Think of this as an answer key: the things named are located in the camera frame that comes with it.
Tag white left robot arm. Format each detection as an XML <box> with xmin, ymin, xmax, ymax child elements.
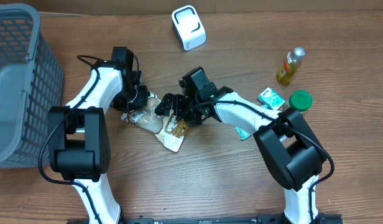
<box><xmin>38</xmin><ymin>47</ymin><xmax>149</xmax><ymax>223</ymax></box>

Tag yellow dish soap bottle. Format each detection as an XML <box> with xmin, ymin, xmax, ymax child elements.
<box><xmin>276</xmin><ymin>47</ymin><xmax>305</xmax><ymax>85</ymax></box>

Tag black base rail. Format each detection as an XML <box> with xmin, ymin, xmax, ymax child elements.
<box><xmin>67</xmin><ymin>213</ymin><xmax>343</xmax><ymax>224</ymax></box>

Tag white barcode scanner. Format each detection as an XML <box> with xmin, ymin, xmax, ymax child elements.
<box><xmin>171</xmin><ymin>5</ymin><xmax>206</xmax><ymax>51</ymax></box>

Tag grey plastic shopping basket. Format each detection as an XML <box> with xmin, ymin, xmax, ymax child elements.
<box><xmin>0</xmin><ymin>3</ymin><xmax>64</xmax><ymax>169</ymax></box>

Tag Kleenex pocket tissue pack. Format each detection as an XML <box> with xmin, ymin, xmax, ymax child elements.
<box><xmin>257</xmin><ymin>87</ymin><xmax>285</xmax><ymax>110</ymax></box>

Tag beans packet with barcode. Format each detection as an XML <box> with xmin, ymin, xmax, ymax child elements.
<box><xmin>121</xmin><ymin>92</ymin><xmax>190</xmax><ymax>152</ymax></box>

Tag green wet wipes pack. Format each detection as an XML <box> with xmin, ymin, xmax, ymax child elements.
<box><xmin>234</xmin><ymin>104</ymin><xmax>270</xmax><ymax>141</ymax></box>

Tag green lid white jar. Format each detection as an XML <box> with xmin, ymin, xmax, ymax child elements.
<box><xmin>283</xmin><ymin>90</ymin><xmax>313</xmax><ymax>113</ymax></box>

